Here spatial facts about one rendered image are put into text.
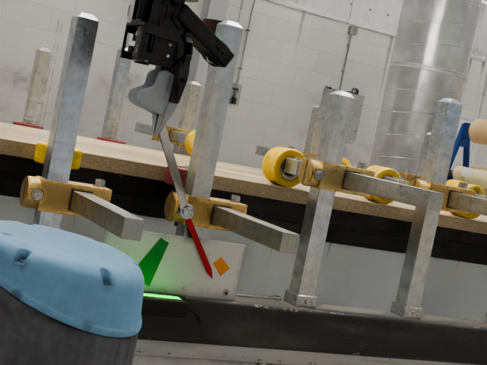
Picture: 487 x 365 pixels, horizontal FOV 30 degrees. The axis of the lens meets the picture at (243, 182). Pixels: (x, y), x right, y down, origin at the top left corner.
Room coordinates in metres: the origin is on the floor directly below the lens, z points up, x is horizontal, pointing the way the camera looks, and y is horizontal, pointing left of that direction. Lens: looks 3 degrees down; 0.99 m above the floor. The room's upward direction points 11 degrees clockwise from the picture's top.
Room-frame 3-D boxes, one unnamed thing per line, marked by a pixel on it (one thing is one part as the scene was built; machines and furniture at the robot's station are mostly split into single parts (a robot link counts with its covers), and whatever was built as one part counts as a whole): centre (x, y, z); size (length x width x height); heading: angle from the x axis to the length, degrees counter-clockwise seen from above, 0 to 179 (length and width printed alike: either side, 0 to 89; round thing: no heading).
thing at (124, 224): (1.42, 0.24, 0.83); 0.43 x 0.03 x 0.04; 28
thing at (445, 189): (1.80, -0.39, 0.95); 0.13 x 0.06 x 0.05; 118
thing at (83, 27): (1.44, 0.30, 0.89); 0.03 x 0.03 x 0.48; 28
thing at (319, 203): (1.68, -0.15, 0.86); 0.03 x 0.03 x 0.48; 28
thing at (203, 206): (1.57, 0.06, 0.85); 0.13 x 0.06 x 0.05; 118
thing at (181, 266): (1.53, 0.09, 0.75); 0.26 x 0.01 x 0.10; 118
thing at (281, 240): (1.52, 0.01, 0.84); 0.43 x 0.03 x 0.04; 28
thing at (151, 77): (1.34, 0.16, 1.01); 0.06 x 0.03 x 0.09; 119
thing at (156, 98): (1.31, 0.15, 1.01); 0.06 x 0.03 x 0.09; 119
